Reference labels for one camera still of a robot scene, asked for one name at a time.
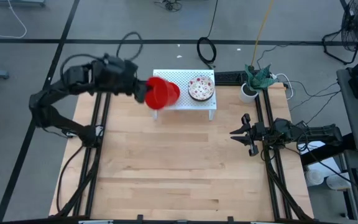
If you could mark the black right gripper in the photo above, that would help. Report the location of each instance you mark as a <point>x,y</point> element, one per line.
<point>258,133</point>

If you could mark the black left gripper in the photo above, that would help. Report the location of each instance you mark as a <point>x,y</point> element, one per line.
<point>126,77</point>

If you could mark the red plastic bowl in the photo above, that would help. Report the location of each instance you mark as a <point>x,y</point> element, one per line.
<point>177,91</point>
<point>158,93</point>

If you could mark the green bowl with floral interior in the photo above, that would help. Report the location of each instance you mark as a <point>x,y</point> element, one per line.
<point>201,88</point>

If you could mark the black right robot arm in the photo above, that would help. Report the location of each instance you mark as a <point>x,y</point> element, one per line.
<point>322,132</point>

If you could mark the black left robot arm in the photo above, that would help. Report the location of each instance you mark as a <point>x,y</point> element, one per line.
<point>51,116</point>

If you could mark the potted snake plant white pot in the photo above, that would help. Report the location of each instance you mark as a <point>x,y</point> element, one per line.
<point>248,93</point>

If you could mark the white perforated metal rack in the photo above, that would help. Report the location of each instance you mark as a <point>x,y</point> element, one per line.
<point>183,102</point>

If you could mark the white round container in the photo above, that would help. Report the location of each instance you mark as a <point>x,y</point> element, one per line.
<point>339,182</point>
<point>314,177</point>

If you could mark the black floor fan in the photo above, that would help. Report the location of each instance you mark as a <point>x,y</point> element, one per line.
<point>357,23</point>

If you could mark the black aluminium frame rails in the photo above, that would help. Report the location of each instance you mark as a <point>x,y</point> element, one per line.
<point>105,109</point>
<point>259,105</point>

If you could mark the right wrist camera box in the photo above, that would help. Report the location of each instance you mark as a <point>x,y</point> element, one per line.
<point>281,124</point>

